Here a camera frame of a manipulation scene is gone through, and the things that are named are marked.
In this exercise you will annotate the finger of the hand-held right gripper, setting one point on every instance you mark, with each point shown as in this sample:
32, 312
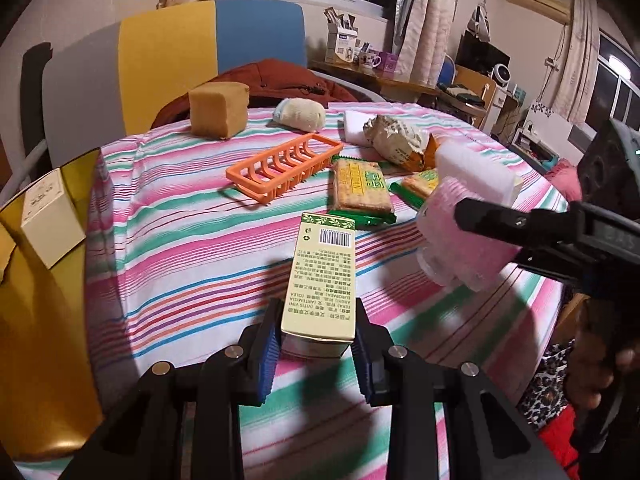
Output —
500, 217
555, 267

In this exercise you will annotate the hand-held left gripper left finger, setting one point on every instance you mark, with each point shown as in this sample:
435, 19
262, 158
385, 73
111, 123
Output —
265, 360

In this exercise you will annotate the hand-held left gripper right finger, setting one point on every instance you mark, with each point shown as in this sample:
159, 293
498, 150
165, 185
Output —
367, 370

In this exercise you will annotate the thick white sponge block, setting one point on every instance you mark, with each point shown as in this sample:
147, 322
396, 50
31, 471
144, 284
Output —
475, 170

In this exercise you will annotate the pink fluffy cloth pack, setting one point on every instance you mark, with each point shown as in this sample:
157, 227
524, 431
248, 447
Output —
450, 260

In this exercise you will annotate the green cracker packet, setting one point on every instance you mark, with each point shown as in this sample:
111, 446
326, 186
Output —
360, 190
417, 185

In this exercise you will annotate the green and cream carton box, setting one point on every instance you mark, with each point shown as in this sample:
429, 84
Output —
320, 285

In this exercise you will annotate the snack packet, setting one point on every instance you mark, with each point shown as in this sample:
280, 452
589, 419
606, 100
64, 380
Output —
395, 140

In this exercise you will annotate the orange plastic rack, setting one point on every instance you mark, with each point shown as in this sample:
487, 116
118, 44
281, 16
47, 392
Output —
245, 182

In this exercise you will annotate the yellow container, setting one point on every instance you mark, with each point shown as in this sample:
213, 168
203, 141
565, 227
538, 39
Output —
45, 360

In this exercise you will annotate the brown sponge cube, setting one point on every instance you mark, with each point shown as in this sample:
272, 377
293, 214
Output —
217, 110

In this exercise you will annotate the person's right hand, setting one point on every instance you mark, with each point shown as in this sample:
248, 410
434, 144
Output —
595, 385

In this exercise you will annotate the pink pillow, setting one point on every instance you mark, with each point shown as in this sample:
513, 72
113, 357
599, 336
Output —
565, 180

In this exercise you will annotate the white low cabinet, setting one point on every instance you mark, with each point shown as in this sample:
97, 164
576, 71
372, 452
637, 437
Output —
542, 125

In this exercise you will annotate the wooden chair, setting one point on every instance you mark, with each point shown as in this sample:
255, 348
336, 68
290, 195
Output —
475, 80

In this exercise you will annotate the small white fan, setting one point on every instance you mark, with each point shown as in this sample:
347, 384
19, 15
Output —
500, 76

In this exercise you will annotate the dark side window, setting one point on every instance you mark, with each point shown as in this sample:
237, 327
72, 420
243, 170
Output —
610, 85

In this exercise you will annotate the blue chair back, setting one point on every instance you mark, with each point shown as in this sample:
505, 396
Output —
448, 69

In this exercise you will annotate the black monitor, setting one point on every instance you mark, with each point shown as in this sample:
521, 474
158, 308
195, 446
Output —
475, 55

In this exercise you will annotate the wooden desk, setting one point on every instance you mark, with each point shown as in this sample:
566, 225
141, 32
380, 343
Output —
400, 82

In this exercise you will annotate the red clothing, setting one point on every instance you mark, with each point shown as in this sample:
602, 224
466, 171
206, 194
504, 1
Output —
560, 440

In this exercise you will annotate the purple mug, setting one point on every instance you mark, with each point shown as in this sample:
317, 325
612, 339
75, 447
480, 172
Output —
389, 62

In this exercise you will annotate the white printed mug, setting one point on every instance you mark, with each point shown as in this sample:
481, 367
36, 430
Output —
369, 61

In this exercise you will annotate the beige patterned curtain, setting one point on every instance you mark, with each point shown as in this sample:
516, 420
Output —
430, 20

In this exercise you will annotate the yellow rolled sock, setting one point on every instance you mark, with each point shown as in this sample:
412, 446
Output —
300, 115

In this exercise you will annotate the white carton with papers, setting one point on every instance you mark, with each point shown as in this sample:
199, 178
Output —
340, 47

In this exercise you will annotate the small cream box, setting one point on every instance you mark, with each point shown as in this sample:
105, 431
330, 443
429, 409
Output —
50, 220

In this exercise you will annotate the rust red jacket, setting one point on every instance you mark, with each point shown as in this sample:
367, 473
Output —
280, 77

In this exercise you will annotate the grey yellow blue chair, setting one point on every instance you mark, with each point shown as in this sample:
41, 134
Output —
165, 60

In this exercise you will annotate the wall air conditioner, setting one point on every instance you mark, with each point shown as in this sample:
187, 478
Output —
535, 2

